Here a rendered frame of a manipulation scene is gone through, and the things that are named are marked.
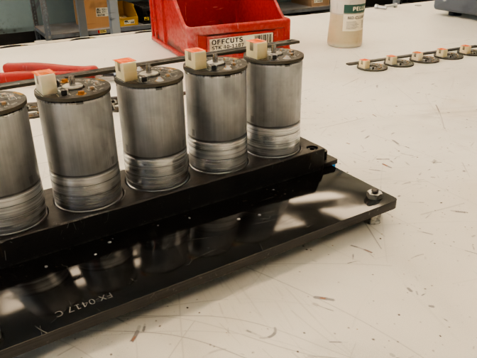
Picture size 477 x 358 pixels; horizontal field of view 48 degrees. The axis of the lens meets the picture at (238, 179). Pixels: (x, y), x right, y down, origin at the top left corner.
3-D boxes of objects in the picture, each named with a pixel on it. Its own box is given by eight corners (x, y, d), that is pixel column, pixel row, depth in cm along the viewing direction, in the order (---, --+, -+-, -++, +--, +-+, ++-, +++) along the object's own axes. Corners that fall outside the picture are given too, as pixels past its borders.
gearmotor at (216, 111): (258, 183, 23) (259, 62, 21) (208, 198, 22) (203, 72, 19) (228, 163, 25) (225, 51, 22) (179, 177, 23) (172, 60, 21)
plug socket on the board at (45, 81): (66, 92, 18) (63, 72, 17) (40, 96, 17) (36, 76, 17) (59, 87, 18) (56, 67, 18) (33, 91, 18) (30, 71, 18)
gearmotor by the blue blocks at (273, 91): (309, 167, 24) (315, 53, 22) (265, 181, 23) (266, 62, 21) (277, 150, 26) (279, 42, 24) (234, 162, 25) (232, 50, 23)
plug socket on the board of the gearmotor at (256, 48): (272, 57, 22) (272, 40, 22) (255, 60, 21) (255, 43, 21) (260, 53, 22) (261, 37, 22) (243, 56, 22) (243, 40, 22)
